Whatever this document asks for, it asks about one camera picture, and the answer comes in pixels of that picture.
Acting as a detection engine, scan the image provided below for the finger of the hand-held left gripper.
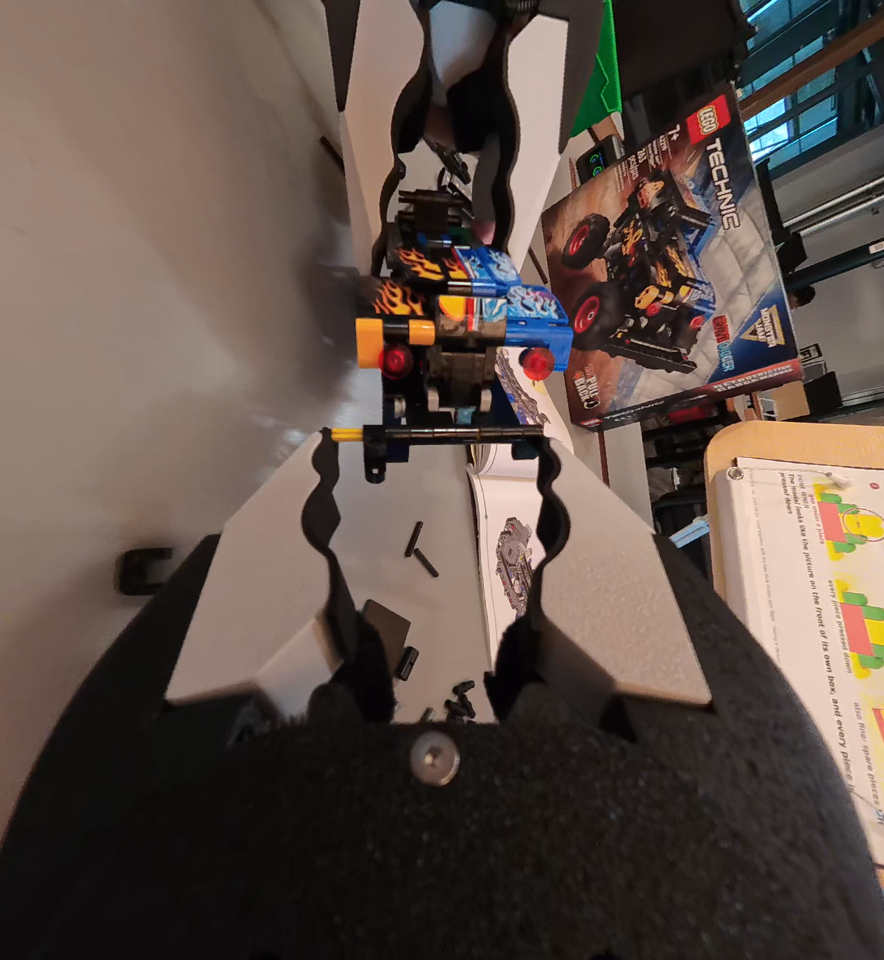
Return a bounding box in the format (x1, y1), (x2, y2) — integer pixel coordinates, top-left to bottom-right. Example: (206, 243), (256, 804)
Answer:
(474, 0), (573, 255)
(337, 0), (434, 275)

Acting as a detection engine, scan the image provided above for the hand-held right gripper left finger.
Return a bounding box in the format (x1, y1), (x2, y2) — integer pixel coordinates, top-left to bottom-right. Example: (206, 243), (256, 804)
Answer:
(165, 431), (364, 720)

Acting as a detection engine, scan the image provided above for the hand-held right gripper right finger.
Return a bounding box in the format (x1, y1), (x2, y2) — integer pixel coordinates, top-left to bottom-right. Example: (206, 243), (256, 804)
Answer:
(521, 437), (715, 720)

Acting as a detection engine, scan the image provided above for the partly built lego truck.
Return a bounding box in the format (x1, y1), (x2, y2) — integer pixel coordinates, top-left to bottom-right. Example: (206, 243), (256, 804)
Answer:
(321, 187), (574, 485)

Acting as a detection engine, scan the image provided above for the lego instruction booklet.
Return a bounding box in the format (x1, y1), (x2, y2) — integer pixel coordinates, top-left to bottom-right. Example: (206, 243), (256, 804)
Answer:
(467, 347), (563, 626)

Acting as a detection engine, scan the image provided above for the black lego connector piece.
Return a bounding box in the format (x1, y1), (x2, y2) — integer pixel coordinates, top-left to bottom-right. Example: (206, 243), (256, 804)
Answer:
(114, 546), (174, 598)

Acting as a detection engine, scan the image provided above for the grey lego beam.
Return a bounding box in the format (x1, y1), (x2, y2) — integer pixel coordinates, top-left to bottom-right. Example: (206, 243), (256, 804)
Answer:
(360, 598), (414, 663)

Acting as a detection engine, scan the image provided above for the lego set box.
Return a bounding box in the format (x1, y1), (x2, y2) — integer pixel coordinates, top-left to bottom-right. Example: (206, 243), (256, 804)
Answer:
(541, 94), (805, 433)

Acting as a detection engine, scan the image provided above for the black device green light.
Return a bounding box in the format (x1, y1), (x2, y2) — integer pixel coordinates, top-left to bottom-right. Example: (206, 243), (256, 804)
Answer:
(575, 136), (628, 183)

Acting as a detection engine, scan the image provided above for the green plastic bin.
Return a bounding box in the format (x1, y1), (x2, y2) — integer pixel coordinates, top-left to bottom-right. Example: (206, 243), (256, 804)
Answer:
(568, 0), (624, 141)

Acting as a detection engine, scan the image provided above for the laminated picture instruction sheet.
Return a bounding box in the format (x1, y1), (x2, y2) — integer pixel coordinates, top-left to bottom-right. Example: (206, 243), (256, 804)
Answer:
(712, 456), (884, 845)

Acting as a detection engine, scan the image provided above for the large paned window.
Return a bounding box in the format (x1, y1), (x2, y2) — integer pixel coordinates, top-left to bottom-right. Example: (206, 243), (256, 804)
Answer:
(739, 0), (814, 162)

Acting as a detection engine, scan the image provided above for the wooden post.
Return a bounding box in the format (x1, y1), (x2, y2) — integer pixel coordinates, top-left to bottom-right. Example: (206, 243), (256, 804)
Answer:
(739, 0), (884, 122)

